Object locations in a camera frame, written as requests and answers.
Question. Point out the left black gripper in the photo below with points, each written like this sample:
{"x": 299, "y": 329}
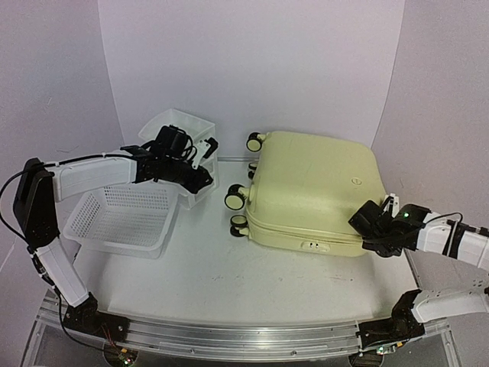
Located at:
{"x": 203, "y": 176}

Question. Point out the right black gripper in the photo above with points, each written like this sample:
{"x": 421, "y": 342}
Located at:
{"x": 367, "y": 245}

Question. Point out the pale yellow hard suitcase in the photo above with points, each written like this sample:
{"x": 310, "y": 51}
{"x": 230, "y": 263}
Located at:
{"x": 304, "y": 189}

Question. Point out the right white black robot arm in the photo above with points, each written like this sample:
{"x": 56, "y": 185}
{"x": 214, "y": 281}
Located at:
{"x": 452, "y": 257}

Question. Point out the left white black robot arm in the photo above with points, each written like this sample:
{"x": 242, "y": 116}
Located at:
{"x": 171, "y": 157}

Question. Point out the white plastic drawer organizer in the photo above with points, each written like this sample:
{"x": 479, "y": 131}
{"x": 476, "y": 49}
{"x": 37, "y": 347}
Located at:
{"x": 199, "y": 130}

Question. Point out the white perforated plastic basket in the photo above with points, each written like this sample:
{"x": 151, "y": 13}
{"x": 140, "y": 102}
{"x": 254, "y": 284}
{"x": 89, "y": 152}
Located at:
{"x": 131, "y": 219}

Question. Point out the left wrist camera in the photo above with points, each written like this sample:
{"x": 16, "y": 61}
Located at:
{"x": 204, "y": 149}

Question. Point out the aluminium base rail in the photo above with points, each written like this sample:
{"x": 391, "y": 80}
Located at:
{"x": 280, "y": 343}

